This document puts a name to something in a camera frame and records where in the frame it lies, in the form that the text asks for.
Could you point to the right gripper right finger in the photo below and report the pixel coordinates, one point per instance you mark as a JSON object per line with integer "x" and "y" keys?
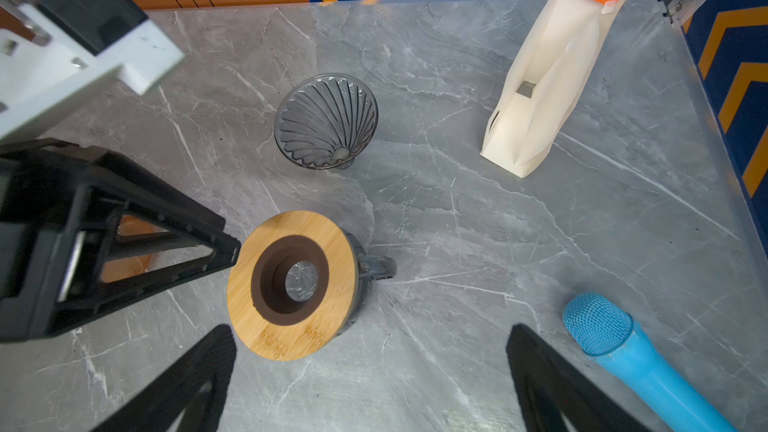
{"x": 553, "y": 395}

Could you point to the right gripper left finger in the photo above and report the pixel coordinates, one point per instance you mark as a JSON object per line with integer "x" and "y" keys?
{"x": 188, "y": 396}

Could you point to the orange glass carafe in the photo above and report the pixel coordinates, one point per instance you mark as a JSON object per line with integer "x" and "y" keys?
{"x": 126, "y": 265}

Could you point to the grey glass mug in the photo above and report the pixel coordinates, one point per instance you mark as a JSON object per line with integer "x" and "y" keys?
{"x": 369, "y": 268}

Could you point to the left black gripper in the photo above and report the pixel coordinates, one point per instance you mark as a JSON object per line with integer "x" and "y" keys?
{"x": 50, "y": 273}

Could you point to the blue cylinder tool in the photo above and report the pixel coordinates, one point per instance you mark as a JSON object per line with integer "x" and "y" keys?
{"x": 614, "y": 340}

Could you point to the coffee filter box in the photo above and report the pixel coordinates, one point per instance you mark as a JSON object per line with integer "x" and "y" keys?
{"x": 545, "y": 82}

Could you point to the grey glass dripper cone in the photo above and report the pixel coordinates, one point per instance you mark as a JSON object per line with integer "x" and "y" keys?
{"x": 326, "y": 121}

